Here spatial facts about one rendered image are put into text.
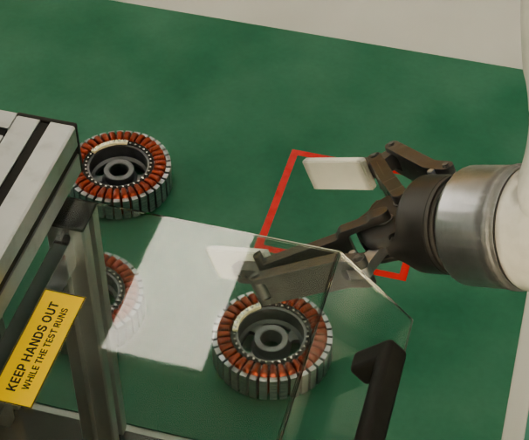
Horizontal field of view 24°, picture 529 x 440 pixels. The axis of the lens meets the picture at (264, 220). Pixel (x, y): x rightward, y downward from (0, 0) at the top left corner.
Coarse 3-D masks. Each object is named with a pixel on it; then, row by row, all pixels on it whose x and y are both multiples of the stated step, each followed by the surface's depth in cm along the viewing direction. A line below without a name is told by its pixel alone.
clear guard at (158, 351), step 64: (64, 256) 88; (128, 256) 88; (192, 256) 88; (256, 256) 88; (320, 256) 88; (0, 320) 84; (128, 320) 84; (192, 320) 84; (256, 320) 84; (320, 320) 84; (384, 320) 89; (64, 384) 80; (128, 384) 80; (192, 384) 80; (256, 384) 80; (320, 384) 82
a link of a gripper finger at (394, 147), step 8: (392, 144) 108; (400, 144) 107; (392, 152) 107; (400, 152) 106; (408, 152) 105; (416, 152) 105; (400, 160) 106; (408, 160) 104; (416, 160) 103; (424, 160) 103; (432, 160) 102; (400, 168) 108; (408, 168) 106; (416, 168) 103; (424, 168) 102; (440, 168) 100; (448, 168) 100; (408, 176) 107; (416, 176) 105
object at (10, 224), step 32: (0, 128) 90; (32, 128) 90; (64, 128) 90; (0, 160) 88; (32, 160) 88; (64, 160) 89; (0, 192) 85; (32, 192) 85; (64, 192) 90; (0, 224) 83; (32, 224) 86; (0, 256) 81; (32, 256) 87; (0, 288) 83
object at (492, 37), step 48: (144, 0) 162; (192, 0) 162; (240, 0) 162; (288, 0) 162; (336, 0) 162; (384, 0) 162; (432, 0) 162; (480, 0) 162; (432, 48) 155; (480, 48) 155; (528, 336) 124; (528, 384) 120
